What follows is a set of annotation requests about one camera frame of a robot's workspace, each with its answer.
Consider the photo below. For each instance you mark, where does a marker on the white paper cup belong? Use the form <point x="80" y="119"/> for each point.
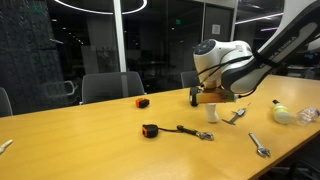
<point x="212" y="113"/>

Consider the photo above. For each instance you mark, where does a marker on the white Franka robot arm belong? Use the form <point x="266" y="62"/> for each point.
<point x="233" y="60"/>

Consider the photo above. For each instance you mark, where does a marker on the orange and black tape measure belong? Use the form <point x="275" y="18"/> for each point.
<point x="142" y="102"/>

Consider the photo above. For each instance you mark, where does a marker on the grey office chair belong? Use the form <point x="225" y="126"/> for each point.
<point x="189" y="79"/>
<point x="4" y="103"/>
<point x="106" y="87"/>

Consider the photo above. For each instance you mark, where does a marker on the black tape roll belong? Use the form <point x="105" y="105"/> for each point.
<point x="193" y="96"/>

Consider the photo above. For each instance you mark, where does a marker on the metal vernier caliper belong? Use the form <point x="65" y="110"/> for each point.
<point x="238" y="114"/>

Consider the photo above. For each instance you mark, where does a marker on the white paper door sign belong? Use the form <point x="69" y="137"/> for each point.
<point x="216" y="29"/>

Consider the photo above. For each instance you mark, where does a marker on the silver adjustable wrench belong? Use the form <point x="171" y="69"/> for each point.
<point x="259" y="146"/>

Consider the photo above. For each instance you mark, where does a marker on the crumpled clear plastic bottle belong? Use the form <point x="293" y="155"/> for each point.
<point x="307" y="116"/>

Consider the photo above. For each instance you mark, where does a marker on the black office chair base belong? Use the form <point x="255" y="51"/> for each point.
<point x="301" y="170"/>

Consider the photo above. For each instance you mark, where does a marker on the white window post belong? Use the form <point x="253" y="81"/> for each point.
<point x="120" y="33"/>

